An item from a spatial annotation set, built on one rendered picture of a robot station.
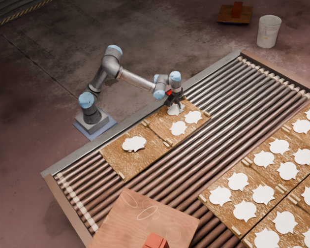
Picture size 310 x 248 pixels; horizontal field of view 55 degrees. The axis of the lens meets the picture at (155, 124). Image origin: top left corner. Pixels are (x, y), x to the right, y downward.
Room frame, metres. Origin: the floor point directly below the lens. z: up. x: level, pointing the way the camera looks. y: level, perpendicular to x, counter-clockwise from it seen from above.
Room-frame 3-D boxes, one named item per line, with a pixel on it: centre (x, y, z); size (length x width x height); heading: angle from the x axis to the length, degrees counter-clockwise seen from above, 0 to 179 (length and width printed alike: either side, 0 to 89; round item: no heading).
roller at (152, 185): (1.29, -0.33, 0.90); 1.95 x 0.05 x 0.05; 122
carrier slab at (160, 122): (1.56, -0.17, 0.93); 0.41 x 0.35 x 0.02; 123
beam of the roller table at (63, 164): (1.78, -0.03, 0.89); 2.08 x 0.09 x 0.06; 122
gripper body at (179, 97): (1.67, -0.20, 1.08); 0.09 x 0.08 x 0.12; 123
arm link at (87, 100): (1.72, 0.49, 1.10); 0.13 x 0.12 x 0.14; 165
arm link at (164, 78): (1.68, -0.10, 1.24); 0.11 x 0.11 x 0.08; 75
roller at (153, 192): (1.25, -0.36, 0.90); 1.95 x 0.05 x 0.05; 122
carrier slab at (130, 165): (1.33, 0.18, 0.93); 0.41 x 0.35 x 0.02; 122
